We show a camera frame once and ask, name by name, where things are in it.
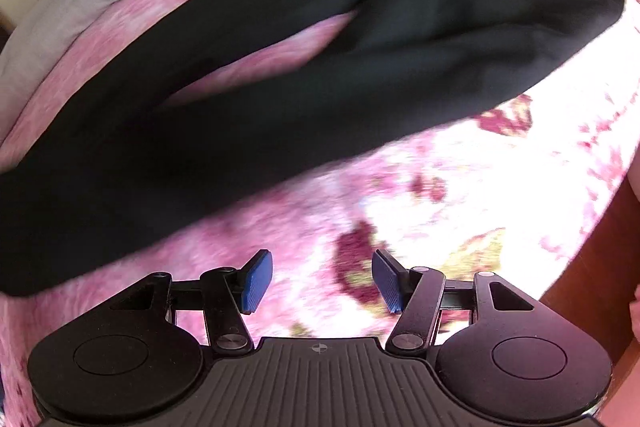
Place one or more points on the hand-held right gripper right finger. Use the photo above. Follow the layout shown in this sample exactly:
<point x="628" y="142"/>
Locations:
<point x="386" y="282"/>

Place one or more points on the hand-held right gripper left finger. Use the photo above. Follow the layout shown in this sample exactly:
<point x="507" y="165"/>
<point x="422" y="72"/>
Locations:
<point x="257" y="282"/>

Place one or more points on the black pants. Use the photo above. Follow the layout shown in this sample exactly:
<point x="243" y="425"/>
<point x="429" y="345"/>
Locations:
<point x="300" y="107"/>

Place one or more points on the pink floral blanket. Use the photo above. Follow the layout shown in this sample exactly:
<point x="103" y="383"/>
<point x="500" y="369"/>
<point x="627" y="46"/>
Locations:
<point x="500" y="187"/>

